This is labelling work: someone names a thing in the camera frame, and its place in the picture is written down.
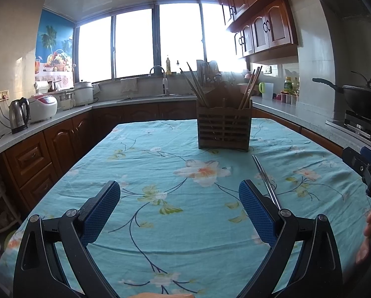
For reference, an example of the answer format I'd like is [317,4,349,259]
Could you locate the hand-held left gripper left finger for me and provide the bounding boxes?
[13,180,122,298]

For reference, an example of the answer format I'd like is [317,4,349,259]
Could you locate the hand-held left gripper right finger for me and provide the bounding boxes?
[238,179,344,298]

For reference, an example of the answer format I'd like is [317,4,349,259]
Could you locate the wooden slatted utensil holder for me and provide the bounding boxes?
[196,85,253,152]

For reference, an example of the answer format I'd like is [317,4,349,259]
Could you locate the bundle of wooden chopsticks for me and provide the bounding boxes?
[180,61,263,110]

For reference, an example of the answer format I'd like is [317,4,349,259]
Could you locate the person's right hand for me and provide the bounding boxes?
[356,206,371,265]

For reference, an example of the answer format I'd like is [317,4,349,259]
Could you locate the gas stove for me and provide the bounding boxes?
[326,110,371,145]

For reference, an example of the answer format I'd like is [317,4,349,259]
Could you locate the metal chopstick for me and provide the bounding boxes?
[252,155,281,212]
[255,155,283,210]

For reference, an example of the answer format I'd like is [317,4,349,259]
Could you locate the black wok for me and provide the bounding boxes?
[312,71,371,121]

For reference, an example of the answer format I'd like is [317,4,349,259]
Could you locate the teal floral tablecloth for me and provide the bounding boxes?
[0,118,371,298]

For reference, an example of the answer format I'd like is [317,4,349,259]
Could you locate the wooden lower cabinets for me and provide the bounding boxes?
[0,101,344,218]

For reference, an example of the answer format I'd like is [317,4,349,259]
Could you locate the wooden cabinets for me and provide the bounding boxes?
[0,101,344,218]
[215,0,299,66]

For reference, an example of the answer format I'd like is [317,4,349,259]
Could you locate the row of small seasoning jars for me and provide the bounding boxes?
[280,92,298,105]

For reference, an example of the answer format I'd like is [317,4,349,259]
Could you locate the grey kitchen countertop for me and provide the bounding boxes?
[0,95,350,154]

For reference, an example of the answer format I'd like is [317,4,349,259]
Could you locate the white pitcher with green lid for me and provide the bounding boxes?
[259,82,273,100]

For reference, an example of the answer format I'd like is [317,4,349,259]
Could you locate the white soy milk maker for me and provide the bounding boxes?
[59,91,76,111]

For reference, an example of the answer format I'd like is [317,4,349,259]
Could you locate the red and white rice cooker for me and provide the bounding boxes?
[28,95,58,121]

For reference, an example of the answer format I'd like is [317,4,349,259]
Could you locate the steel electric kettle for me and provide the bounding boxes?
[8,97,31,135]

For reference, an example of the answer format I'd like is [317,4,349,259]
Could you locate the white hanging towel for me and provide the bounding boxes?
[120,78,138,93]

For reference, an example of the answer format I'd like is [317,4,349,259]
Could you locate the paper towel roll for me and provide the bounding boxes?
[35,81,51,95]

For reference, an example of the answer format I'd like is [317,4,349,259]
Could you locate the chrome kitchen faucet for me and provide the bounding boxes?
[149,65,168,96]

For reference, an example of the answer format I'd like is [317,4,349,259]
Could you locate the dish rack with cutting boards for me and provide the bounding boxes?
[195,60,223,87]

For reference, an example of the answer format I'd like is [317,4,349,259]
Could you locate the wooden upper cabinets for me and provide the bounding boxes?
[215,0,299,66]

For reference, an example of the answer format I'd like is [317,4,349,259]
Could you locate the kitchen window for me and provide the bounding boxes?
[75,1,248,83]

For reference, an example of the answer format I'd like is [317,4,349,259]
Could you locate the fruit and palm wall poster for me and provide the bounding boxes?
[35,9,75,83]

